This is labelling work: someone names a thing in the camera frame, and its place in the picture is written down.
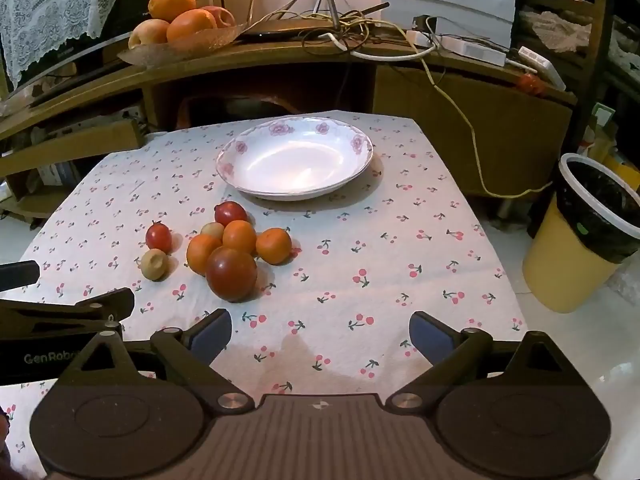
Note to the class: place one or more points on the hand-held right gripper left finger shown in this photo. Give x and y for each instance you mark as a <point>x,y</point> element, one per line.
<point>212,335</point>

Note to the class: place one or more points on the small red apple back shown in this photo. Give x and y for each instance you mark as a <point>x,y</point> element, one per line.
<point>231,212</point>

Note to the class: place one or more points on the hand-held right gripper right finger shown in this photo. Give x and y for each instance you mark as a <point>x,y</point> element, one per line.
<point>430,335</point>

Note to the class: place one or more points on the black power adapter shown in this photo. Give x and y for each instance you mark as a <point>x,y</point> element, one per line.
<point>425,23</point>

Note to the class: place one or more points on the white adapter box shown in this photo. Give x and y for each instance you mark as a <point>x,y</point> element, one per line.
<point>419,38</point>

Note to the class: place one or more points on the white labelled power strip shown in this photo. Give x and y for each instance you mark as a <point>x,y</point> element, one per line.
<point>542,67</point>

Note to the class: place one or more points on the cluttered storage shelf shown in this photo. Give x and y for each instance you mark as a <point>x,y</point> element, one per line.
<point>615,35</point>

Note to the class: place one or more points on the tan round fruit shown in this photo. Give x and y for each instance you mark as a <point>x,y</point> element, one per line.
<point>211,230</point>
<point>154,265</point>

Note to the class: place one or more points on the white floral plate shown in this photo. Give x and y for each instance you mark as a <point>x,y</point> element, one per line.
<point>295,165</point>

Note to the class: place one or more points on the stack of white boards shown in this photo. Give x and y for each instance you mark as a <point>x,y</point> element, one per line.
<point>450,0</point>

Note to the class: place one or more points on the small red object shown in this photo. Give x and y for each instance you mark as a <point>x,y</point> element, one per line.
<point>531,84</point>

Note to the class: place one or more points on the pale apple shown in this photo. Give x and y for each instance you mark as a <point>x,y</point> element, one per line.
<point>148,33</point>

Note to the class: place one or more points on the black router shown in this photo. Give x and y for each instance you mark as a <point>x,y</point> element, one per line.
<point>280,34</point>

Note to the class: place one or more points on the glass fruit bowl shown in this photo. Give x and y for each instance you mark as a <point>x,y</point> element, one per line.
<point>150,55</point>

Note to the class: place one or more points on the cherry print tablecloth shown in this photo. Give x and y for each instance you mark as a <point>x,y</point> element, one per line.
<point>350,260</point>

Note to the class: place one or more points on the large orange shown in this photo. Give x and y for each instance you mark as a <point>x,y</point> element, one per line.
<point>172,4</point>
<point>191,26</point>

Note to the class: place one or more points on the small red tomato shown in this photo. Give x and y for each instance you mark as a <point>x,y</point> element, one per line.
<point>158,237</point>

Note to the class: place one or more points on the white rimmed pot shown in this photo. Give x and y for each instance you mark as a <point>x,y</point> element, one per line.
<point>560,270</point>

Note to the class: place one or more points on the white lace cloth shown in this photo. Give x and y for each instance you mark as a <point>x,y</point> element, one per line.
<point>55,5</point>

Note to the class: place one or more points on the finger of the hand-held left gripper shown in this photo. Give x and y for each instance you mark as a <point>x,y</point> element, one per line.
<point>75,310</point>
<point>20,275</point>

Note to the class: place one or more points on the large dark red tomato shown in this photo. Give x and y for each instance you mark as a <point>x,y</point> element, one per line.
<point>231,274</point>

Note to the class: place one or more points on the beige knitted cloth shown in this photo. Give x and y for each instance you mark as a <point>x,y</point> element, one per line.
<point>555,30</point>

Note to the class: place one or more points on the wooden cabinet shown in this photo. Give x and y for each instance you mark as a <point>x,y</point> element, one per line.
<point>450,110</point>

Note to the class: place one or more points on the black trash bag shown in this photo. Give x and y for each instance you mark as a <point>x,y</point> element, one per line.
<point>600,220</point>

